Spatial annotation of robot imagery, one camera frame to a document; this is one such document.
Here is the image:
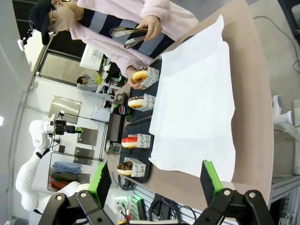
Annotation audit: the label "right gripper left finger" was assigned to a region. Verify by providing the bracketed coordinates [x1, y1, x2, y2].
[44, 161, 113, 225]

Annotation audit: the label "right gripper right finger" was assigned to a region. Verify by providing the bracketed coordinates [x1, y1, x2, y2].
[194, 159, 275, 225]

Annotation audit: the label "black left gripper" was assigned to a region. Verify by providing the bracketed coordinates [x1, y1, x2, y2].
[54, 120, 84, 135]

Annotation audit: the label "black Pepsi can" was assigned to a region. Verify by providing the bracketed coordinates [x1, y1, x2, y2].
[112, 105, 134, 116]
[106, 139, 123, 155]

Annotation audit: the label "glazed plain donut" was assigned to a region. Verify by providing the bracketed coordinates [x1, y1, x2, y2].
[132, 70, 149, 84]

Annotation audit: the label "white printed paper donut box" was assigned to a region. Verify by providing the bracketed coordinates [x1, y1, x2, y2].
[129, 133, 153, 150]
[140, 66, 161, 90]
[137, 93, 157, 113]
[124, 157, 147, 179]

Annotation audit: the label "metal serving tongs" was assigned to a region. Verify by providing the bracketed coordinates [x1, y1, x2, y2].
[109, 26, 149, 50]

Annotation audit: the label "person's left forearm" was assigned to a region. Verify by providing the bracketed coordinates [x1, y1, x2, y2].
[140, 0, 200, 29]

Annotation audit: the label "person's right forearm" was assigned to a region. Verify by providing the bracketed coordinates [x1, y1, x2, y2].
[70, 23, 143, 77]

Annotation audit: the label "person's right hand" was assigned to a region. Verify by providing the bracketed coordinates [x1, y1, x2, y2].
[126, 65, 147, 91]

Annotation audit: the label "person's left hand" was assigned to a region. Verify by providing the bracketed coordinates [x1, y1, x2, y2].
[135, 15, 164, 42]

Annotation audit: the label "chocolate frosted donut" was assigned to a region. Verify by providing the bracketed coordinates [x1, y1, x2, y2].
[116, 161, 134, 177]

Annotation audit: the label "red folded cloth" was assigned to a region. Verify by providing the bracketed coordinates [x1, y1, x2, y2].
[50, 179, 78, 191]

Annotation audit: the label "blue folded cloth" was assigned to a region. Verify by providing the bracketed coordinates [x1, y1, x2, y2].
[52, 161, 83, 174]

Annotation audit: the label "seated person in grey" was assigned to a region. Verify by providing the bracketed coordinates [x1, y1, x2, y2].
[76, 73, 98, 92]

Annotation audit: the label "red frosted donut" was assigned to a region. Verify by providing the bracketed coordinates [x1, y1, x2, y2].
[121, 136, 139, 149]

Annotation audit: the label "black plastic serving tray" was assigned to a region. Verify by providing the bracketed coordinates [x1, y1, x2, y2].
[127, 58, 163, 123]
[121, 116, 155, 184]

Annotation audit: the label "white paper sheet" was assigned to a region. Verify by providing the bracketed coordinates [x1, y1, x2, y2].
[148, 14, 236, 183]

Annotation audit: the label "person in pink fleece jacket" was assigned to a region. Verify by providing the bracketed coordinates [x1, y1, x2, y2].
[28, 0, 200, 78]

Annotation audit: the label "black cap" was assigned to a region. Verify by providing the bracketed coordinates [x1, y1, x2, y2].
[28, 0, 60, 45]

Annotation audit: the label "beige face mask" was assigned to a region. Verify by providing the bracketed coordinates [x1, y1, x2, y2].
[61, 0, 85, 22]

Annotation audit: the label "black coiled cable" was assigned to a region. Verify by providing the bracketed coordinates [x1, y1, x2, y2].
[149, 196, 196, 221]

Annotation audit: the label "black floor cable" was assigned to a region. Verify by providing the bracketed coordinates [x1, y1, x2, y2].
[252, 15, 300, 72]

